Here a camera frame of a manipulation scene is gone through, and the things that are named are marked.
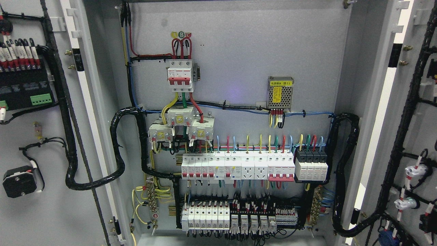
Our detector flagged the grey cabinet door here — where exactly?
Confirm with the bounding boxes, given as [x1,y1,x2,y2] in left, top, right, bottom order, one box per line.
[352,0,436,246]
[0,0,133,246]

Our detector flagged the white current transformers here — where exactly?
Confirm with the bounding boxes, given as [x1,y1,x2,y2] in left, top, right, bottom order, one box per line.
[148,106,214,143]

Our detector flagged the white socket breaker row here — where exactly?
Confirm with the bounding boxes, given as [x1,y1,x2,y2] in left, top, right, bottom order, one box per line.
[181,150,295,184]

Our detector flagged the red main circuit breaker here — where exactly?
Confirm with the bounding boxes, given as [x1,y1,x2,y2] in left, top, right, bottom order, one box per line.
[167,59,200,93]

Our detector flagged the metal mesh power supply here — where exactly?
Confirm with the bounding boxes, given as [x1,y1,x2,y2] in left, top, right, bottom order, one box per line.
[267,76,294,109]

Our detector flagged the white lower breaker row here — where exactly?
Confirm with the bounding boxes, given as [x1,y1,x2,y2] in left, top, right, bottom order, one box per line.
[181,200,231,233]

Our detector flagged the relay terminal block row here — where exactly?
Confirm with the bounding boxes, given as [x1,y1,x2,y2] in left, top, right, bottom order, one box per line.
[229,195,300,238]

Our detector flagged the black surge protector module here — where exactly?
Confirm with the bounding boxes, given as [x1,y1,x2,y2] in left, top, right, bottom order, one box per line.
[295,148,328,182]

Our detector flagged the black digital power meter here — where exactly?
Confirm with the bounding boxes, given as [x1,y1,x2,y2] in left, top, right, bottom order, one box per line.
[0,65,56,110]

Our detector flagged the black left cable harness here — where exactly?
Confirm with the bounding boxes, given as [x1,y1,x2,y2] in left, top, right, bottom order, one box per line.
[36,44,181,229]

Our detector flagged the white rotary selector switch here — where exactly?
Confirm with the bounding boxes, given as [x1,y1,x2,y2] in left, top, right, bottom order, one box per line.
[3,165,37,198]

